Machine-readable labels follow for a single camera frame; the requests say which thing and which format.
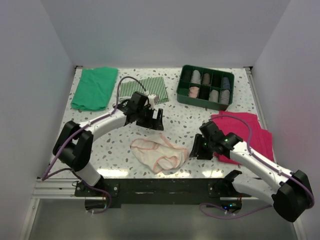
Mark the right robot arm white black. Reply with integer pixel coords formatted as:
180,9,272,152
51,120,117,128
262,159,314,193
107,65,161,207
189,121,315,223

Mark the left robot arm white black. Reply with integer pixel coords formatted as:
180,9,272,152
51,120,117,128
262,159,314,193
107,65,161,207
52,91,164,196

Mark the blue striped rolled sock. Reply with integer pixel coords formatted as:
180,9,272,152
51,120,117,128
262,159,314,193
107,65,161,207
221,77,231,90

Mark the pink folded cloth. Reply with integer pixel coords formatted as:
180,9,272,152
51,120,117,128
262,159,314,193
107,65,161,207
211,111,274,162

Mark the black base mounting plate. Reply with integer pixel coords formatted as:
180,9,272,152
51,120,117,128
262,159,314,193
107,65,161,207
74,177,251,210

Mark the green divided storage tray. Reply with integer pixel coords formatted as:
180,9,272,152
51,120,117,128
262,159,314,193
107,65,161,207
176,65,235,111

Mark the aluminium frame rail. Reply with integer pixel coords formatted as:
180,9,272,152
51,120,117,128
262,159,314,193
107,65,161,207
32,178,79,199

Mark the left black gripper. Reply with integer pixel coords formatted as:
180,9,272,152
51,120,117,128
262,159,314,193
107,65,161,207
136,105,163,131

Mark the white pink-trimmed underwear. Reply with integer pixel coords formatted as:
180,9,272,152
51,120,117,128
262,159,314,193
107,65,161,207
130,133,188,174

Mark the green folded cloth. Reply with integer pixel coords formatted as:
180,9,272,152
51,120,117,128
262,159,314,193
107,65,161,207
70,67,118,112

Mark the green white striped underwear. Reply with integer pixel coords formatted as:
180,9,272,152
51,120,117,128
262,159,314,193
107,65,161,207
119,77,169,105

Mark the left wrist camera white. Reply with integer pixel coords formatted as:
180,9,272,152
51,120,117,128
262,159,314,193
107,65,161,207
148,94,160,105

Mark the brown rolled sock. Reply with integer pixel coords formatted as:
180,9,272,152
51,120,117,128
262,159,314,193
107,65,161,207
201,73,211,86

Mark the grey striped rolled sock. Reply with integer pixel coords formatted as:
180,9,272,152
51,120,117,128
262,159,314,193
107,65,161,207
219,89,230,105

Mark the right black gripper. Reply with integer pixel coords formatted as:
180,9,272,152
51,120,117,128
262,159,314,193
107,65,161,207
189,133,215,161

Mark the pink rolled underwear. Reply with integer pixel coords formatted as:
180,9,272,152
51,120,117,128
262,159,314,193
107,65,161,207
188,86,200,98

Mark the beige grey rolled sock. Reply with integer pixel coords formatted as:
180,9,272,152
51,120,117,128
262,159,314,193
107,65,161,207
208,89,219,103

